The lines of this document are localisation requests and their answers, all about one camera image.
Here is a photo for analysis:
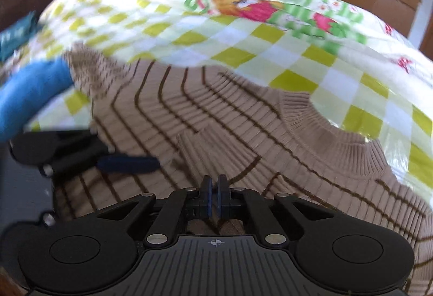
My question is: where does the blue knit sweater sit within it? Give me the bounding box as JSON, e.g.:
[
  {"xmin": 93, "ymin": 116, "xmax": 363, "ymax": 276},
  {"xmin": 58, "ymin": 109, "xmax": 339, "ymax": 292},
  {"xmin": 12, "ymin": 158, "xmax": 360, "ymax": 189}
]
[{"xmin": 0, "ymin": 58, "xmax": 74, "ymax": 142}]

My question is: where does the teal cloth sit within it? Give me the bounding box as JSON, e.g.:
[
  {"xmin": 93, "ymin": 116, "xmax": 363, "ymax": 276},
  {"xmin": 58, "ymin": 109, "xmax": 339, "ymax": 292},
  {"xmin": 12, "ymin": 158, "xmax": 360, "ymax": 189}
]
[{"xmin": 0, "ymin": 11, "xmax": 38, "ymax": 60}]

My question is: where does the checked printed blanket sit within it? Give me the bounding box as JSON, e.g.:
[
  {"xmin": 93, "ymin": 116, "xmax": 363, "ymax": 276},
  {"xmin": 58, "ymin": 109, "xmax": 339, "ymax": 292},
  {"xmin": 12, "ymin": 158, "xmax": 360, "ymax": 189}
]
[{"xmin": 0, "ymin": 0, "xmax": 433, "ymax": 212}]

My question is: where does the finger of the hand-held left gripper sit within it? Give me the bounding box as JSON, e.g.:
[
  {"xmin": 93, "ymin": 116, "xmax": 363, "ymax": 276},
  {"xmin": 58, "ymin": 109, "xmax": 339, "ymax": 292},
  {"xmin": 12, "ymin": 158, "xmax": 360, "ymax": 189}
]
[
  {"xmin": 7, "ymin": 212, "xmax": 57, "ymax": 239},
  {"xmin": 9, "ymin": 130, "xmax": 160, "ymax": 177}
]

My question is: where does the tan striped knit sweater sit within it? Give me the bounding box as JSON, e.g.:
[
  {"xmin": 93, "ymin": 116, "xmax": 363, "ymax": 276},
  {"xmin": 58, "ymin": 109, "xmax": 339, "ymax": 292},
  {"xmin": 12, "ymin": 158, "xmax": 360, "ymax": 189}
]
[{"xmin": 64, "ymin": 44, "xmax": 433, "ymax": 296}]

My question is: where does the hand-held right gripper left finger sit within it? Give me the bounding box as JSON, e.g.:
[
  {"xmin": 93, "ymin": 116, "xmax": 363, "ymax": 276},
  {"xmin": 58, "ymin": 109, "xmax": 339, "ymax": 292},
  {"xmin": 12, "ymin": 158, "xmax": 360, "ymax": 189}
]
[{"xmin": 96, "ymin": 175, "xmax": 214, "ymax": 247}]

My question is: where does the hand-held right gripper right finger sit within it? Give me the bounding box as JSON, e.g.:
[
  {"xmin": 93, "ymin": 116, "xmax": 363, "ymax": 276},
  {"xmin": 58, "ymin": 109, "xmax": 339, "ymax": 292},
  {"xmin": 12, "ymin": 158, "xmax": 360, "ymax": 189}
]
[{"xmin": 216, "ymin": 174, "xmax": 336, "ymax": 246}]

